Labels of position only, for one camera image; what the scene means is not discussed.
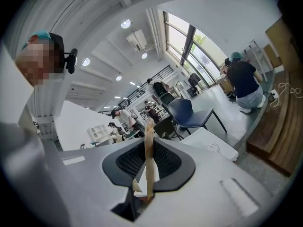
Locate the white air conditioner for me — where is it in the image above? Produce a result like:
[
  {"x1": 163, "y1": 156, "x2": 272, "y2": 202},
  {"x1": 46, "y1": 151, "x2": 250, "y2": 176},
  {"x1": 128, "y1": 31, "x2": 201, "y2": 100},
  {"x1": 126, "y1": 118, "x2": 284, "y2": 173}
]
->
[{"x1": 126, "y1": 29, "x2": 147, "y2": 53}]

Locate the blue chair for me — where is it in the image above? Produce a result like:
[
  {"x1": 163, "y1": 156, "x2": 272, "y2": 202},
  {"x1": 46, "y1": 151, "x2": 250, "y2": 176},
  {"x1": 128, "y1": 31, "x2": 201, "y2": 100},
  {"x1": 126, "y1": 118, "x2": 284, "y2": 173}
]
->
[{"x1": 167, "y1": 98, "x2": 228, "y2": 135}]

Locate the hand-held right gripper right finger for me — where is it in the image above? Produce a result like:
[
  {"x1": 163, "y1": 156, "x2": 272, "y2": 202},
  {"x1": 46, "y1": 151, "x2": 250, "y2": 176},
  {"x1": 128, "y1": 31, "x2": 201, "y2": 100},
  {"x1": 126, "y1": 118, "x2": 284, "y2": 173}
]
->
[{"x1": 136, "y1": 138, "x2": 274, "y2": 227}]

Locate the white board panel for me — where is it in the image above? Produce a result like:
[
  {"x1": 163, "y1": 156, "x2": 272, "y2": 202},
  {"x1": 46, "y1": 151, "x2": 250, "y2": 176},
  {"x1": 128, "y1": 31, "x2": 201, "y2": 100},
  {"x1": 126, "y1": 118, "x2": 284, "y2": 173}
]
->
[{"x1": 53, "y1": 100, "x2": 124, "y2": 151}]

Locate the person's head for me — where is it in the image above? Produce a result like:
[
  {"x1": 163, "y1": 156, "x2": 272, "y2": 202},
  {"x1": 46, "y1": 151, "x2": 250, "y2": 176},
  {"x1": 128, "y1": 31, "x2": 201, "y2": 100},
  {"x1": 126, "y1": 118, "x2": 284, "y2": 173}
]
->
[{"x1": 15, "y1": 32, "x2": 66, "y2": 87}]

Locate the wooden plank platform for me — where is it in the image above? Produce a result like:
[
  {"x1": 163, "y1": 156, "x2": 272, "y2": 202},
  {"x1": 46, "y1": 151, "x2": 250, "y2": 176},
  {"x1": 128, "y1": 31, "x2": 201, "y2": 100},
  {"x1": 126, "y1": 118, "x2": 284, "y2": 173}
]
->
[{"x1": 245, "y1": 69, "x2": 303, "y2": 177}]

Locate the white cable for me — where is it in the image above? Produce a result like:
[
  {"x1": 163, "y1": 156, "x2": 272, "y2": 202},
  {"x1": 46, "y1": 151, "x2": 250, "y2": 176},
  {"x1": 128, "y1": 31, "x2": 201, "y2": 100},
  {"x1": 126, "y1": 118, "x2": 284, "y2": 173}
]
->
[{"x1": 269, "y1": 82, "x2": 302, "y2": 109}]

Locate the black office chair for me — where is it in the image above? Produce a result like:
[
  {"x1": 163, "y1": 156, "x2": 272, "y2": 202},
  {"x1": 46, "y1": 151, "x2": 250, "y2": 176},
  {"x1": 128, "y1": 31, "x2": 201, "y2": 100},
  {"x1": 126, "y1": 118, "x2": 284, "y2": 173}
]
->
[{"x1": 159, "y1": 92, "x2": 176, "y2": 106}]

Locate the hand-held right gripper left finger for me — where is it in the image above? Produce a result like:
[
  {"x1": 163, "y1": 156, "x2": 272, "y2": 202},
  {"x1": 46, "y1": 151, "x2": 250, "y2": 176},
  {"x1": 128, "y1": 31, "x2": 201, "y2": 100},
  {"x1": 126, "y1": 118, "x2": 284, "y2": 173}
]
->
[{"x1": 45, "y1": 138, "x2": 146, "y2": 227}]

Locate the white sink basin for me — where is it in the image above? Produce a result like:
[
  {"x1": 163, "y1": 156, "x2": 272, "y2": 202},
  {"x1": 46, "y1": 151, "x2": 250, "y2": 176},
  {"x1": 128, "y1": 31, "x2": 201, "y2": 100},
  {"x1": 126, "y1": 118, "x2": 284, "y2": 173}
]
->
[{"x1": 179, "y1": 126, "x2": 239, "y2": 163}]

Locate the large window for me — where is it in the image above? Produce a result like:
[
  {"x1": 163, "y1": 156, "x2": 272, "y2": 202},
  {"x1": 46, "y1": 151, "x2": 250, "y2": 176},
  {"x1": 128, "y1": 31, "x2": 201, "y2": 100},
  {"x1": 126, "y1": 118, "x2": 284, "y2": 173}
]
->
[{"x1": 163, "y1": 10, "x2": 221, "y2": 87}]

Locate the person's teal cap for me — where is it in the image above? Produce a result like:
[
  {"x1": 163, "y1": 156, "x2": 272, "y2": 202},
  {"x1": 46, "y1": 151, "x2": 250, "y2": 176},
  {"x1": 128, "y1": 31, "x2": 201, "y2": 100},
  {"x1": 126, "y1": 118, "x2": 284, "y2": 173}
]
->
[{"x1": 21, "y1": 29, "x2": 53, "y2": 51}]

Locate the cardboard box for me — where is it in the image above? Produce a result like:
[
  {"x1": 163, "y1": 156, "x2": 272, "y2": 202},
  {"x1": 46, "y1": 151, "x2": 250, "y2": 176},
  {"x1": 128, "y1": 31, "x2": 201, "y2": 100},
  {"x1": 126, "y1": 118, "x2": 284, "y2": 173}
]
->
[{"x1": 216, "y1": 65, "x2": 235, "y2": 95}]

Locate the black head camera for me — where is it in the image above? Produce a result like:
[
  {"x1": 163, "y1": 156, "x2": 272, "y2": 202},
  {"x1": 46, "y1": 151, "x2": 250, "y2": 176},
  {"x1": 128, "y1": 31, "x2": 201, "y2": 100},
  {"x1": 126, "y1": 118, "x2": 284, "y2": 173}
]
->
[{"x1": 63, "y1": 48, "x2": 79, "y2": 75}]

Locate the small white cabinet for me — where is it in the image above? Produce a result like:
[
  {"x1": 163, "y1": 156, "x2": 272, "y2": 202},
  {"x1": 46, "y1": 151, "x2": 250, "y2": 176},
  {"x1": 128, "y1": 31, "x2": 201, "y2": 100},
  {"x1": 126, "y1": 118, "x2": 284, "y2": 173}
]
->
[{"x1": 86, "y1": 123, "x2": 111, "y2": 142}]

